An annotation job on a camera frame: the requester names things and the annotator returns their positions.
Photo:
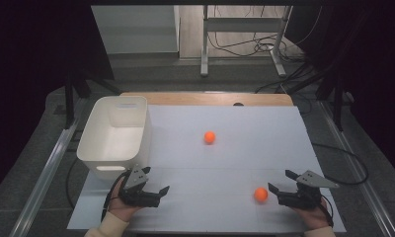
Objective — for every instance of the wooden table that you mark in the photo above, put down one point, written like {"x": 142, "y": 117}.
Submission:
{"x": 202, "y": 98}

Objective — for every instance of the black metal stand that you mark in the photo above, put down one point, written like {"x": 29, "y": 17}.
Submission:
{"x": 332, "y": 92}
{"x": 74, "y": 92}

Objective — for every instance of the white cabinet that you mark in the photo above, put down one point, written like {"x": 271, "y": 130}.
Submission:
{"x": 136, "y": 29}

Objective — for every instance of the person's left hand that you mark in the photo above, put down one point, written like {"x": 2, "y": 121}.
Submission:
{"x": 119, "y": 207}

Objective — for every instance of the white plastic bin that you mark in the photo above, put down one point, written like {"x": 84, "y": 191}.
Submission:
{"x": 115, "y": 144}

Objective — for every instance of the person's right hand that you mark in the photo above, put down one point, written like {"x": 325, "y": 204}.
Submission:
{"x": 314, "y": 217}

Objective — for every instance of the white metal stand frame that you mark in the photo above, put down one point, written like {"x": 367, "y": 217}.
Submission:
{"x": 241, "y": 24}

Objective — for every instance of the orange ball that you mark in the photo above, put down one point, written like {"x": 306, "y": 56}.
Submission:
{"x": 260, "y": 194}
{"x": 209, "y": 137}

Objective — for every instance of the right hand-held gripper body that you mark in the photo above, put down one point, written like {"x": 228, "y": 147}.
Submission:
{"x": 304, "y": 197}

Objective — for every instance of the white paper sheet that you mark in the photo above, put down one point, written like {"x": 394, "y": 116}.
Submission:
{"x": 218, "y": 164}

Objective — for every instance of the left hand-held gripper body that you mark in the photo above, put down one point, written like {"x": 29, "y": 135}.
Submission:
{"x": 136, "y": 182}

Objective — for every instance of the aluminium rail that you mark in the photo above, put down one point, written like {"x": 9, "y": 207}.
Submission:
{"x": 44, "y": 184}
{"x": 360, "y": 177}

